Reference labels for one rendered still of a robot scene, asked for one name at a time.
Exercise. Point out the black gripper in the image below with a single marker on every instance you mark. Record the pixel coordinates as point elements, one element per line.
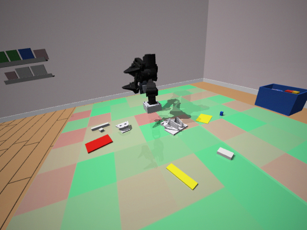
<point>140,76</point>

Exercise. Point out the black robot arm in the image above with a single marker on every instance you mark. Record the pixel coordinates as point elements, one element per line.
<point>151,90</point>

